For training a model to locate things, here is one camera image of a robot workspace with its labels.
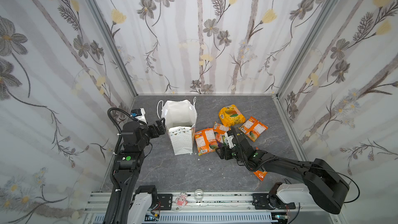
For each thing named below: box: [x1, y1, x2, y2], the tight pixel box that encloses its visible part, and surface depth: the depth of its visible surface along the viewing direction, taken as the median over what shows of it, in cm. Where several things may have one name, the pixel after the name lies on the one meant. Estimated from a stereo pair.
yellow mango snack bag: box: [218, 104, 246, 128], surface depth 103 cm
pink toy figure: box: [175, 191, 189, 208], surface depth 74 cm
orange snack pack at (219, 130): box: [212, 121, 232, 144], surface depth 100 cm
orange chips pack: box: [252, 170, 268, 182], surface depth 84 cm
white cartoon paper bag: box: [156, 96, 198, 156], surface depth 84 cm
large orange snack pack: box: [194, 127, 218, 157], surface depth 92 cm
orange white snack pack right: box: [237, 116, 269, 143], surface depth 101 cm
